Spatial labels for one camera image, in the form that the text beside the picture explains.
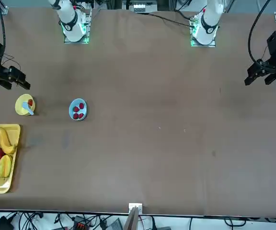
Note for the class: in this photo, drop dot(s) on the yellow plastic tray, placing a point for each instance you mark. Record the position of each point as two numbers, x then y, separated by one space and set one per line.
13 131

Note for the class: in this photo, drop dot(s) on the yellow-green starfruit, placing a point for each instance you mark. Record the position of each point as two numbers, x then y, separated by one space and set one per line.
4 166

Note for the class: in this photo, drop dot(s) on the red strawberry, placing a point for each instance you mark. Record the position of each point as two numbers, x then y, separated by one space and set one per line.
81 115
81 105
75 116
30 102
76 109

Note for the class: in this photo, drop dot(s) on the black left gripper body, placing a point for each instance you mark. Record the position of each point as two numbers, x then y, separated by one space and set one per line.
275 44

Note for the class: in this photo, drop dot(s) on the blue bowl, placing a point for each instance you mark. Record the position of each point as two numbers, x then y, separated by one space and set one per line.
71 112

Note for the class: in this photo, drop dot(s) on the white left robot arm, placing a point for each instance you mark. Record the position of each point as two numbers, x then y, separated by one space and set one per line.
207 24

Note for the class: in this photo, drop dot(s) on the green circuit board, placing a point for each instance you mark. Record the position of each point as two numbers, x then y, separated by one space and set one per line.
87 16
194 22

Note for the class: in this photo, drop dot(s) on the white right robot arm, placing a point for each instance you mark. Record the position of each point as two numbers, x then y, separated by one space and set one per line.
71 26

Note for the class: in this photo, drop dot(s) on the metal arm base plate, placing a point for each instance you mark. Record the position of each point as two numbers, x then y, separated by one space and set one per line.
195 45
77 42

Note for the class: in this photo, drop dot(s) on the large black power brick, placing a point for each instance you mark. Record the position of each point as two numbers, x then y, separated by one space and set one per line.
1 225

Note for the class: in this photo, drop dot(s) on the ribbed black power brick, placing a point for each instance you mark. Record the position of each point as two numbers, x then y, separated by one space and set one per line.
116 225

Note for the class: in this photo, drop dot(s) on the yellow banana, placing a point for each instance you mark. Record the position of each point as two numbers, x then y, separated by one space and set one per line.
5 141

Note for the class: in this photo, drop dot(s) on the red black electronic module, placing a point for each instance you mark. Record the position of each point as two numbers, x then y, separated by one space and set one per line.
80 225

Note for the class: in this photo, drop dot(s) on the yellow bowl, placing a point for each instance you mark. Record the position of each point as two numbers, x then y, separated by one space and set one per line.
20 109

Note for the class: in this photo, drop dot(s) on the aluminium camera post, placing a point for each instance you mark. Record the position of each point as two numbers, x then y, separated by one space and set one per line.
132 220

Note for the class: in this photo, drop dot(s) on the white power strip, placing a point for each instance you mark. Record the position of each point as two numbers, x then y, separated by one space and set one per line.
139 7

